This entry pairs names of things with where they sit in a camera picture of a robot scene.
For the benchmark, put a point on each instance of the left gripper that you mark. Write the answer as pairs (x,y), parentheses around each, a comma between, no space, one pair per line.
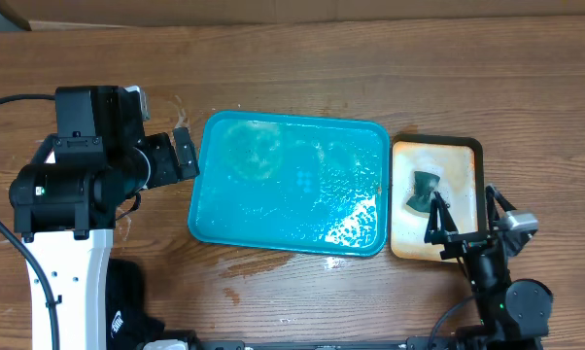
(170,168)

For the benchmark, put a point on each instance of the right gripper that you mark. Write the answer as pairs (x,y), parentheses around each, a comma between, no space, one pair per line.
(462,242)

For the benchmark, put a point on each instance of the green yellow sponge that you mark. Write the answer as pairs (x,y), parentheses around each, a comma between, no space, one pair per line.
(424,185)

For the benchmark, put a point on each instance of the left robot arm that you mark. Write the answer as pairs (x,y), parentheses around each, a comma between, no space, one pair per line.
(65,203)

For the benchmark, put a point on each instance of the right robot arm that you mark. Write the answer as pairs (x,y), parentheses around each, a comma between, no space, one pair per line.
(513,314)

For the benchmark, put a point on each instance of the black tray with soapy water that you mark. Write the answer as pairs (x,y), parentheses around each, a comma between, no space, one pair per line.
(437,191)

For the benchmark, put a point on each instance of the teal plastic tray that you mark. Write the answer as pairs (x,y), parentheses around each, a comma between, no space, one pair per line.
(292,183)

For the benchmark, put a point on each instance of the black knit cloth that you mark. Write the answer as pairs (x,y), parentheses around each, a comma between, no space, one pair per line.
(128,325)

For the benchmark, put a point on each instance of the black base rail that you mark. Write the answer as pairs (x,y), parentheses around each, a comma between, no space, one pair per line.
(188,341)

